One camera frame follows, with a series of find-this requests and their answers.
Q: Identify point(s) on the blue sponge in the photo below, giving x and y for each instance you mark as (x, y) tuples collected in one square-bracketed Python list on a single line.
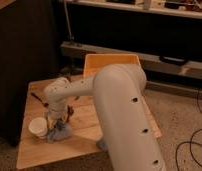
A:
[(101, 144)]

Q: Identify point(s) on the yellow plastic bin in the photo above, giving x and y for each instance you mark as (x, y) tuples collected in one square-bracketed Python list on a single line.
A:
[(93, 62)]

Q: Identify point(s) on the white paper cup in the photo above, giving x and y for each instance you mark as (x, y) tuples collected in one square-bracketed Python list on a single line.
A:
[(38, 127)]

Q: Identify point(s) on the blue-grey towel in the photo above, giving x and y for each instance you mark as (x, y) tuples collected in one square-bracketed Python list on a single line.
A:
[(59, 132)]

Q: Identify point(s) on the brown crumbs pile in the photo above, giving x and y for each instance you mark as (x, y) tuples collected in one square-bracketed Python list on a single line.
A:
[(70, 111)]

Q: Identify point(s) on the wooden folding table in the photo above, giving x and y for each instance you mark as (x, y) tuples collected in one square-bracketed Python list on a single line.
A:
[(86, 132)]

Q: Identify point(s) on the dark cabinet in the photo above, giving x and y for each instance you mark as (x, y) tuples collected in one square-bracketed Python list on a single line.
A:
[(29, 51)]

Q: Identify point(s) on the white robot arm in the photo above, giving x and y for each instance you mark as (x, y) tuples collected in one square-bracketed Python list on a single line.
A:
[(117, 94)]

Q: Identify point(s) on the grey floor rail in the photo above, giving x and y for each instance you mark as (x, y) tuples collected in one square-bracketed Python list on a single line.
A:
[(155, 63)]

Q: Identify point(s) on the metal pole stand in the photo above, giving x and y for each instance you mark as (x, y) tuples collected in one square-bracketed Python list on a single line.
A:
[(70, 35)]

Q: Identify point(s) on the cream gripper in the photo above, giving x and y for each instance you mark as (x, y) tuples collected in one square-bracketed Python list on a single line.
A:
[(53, 117)]

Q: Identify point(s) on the dark small spoon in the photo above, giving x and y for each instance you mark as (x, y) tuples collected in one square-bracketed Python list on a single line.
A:
[(39, 99)]

